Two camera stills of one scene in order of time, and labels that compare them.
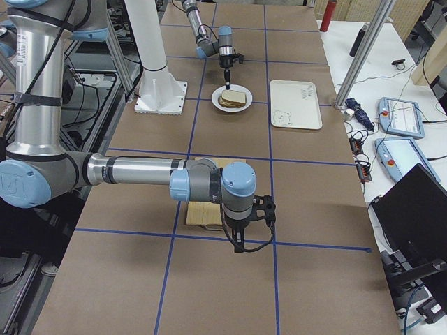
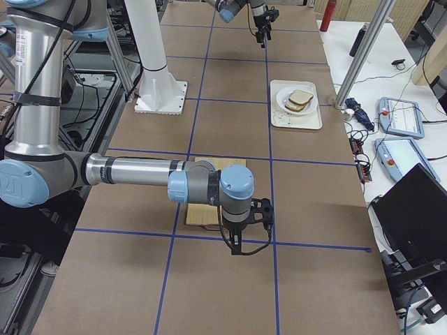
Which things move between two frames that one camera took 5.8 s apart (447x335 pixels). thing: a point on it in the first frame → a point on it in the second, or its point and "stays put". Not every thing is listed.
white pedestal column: x=160 y=93 stays put
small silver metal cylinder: x=348 y=114 stays put
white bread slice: x=234 y=95 → x=301 y=97
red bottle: x=330 y=10 stays put
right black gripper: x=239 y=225 stays put
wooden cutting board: x=208 y=214 stays put
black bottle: x=358 y=40 stays put
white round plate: x=217 y=93 → x=283 y=96
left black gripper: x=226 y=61 → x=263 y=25
